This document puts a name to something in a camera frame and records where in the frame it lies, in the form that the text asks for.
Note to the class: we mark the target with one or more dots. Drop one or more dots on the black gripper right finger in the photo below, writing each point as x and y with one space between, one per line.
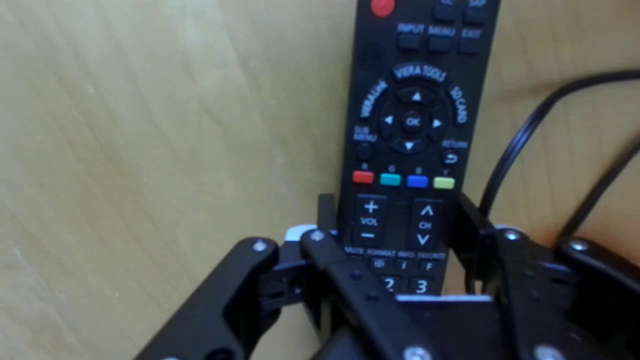
574 300

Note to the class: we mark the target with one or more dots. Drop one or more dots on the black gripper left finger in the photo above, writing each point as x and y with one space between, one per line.
244 295

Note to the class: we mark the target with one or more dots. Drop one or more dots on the black TV remote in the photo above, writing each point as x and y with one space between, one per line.
417 82

